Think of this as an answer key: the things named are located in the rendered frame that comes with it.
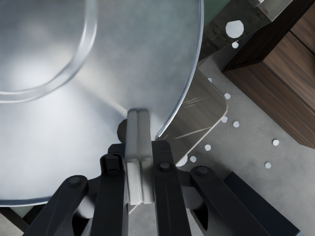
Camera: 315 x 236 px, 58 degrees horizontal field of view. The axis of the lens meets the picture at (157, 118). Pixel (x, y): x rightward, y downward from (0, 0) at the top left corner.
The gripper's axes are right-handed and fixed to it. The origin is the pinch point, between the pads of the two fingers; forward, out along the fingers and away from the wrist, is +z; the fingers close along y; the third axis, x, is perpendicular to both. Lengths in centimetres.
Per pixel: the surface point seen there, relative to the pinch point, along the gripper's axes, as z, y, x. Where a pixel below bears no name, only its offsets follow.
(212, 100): 4.6, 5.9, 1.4
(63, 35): 5.6, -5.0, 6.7
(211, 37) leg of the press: 46.1, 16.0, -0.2
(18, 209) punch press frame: 13.2, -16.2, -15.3
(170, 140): 3.7, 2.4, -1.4
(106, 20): 6.6, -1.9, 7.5
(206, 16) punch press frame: 20.6, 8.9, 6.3
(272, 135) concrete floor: 73, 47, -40
